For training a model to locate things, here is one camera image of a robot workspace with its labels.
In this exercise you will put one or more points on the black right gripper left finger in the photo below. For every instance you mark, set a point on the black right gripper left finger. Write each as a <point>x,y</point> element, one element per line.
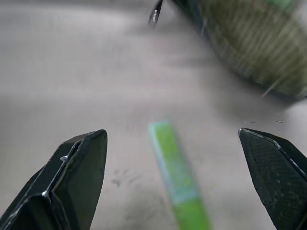
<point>72,182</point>

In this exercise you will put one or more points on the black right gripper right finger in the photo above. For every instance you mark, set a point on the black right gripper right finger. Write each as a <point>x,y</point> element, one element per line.
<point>275,177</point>

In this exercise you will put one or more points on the green rectangular packet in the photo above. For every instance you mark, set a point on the green rectangular packet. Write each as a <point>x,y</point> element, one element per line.
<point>178,177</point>

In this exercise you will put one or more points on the woven green basket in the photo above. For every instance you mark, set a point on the woven green basket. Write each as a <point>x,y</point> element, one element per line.
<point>251,40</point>

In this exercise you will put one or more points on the black zipper pull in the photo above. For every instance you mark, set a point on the black zipper pull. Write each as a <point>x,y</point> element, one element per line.
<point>155,14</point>

